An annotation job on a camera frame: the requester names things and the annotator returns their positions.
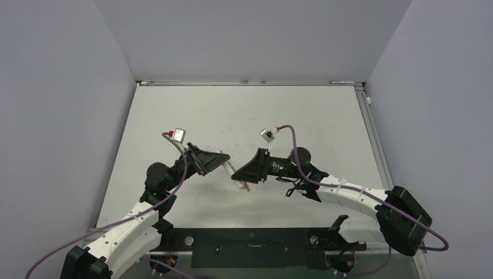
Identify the white remote control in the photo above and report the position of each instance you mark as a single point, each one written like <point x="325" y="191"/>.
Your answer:
<point x="229" y="168"/>

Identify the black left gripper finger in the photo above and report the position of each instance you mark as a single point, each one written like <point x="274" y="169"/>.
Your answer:
<point x="221" y="166"/>
<point x="206" y="162"/>

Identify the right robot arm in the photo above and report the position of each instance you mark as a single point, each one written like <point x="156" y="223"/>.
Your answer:
<point x="395" y="216"/>

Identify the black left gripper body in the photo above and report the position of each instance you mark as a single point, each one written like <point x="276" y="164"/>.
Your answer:
<point x="186" y="167"/>

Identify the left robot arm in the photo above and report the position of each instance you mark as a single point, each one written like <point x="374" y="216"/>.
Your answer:
<point x="141" y="230"/>

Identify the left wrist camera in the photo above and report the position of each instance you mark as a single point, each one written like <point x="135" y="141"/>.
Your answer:
<point x="177" y="135"/>

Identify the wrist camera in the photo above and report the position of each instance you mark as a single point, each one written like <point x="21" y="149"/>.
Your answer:
<point x="269" y="135"/>
<point x="177" y="135"/>

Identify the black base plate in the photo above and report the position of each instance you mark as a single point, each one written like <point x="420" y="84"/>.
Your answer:
<point x="258" y="247"/>

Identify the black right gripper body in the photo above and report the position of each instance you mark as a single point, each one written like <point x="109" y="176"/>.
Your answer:
<point x="279" y="166"/>

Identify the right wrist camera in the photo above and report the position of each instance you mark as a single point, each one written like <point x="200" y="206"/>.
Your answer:
<point x="269" y="135"/>

